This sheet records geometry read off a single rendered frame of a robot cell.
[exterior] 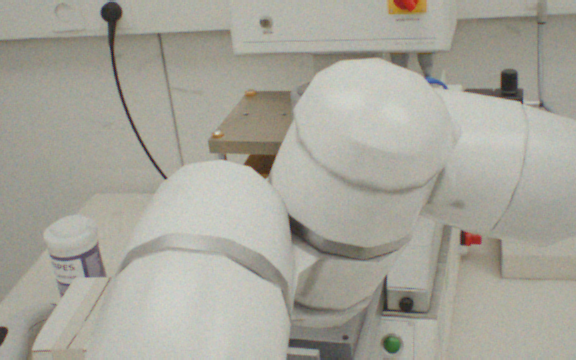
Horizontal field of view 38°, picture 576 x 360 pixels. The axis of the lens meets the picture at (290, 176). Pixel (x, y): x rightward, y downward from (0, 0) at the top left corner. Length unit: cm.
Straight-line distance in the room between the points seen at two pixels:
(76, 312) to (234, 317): 87
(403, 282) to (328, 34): 41
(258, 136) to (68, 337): 41
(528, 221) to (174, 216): 29
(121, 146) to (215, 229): 133
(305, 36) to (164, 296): 84
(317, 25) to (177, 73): 52
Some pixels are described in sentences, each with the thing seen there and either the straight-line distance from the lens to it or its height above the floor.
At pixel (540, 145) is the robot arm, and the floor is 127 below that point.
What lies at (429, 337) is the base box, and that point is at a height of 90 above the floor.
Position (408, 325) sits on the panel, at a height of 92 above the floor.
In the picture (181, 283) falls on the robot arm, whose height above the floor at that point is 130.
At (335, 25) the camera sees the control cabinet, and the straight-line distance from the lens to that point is 123.
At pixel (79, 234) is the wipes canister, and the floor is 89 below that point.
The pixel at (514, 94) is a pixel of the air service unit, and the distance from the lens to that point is 123.
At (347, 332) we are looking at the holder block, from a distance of 90.
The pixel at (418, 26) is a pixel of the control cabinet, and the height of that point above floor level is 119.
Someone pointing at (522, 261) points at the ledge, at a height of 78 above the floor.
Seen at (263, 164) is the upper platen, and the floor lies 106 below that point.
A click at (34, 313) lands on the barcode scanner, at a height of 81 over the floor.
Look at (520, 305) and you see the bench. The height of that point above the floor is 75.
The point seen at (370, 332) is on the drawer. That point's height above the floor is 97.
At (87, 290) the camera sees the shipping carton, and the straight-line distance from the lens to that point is 135.
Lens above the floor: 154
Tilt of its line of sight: 26 degrees down
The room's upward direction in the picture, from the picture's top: 7 degrees counter-clockwise
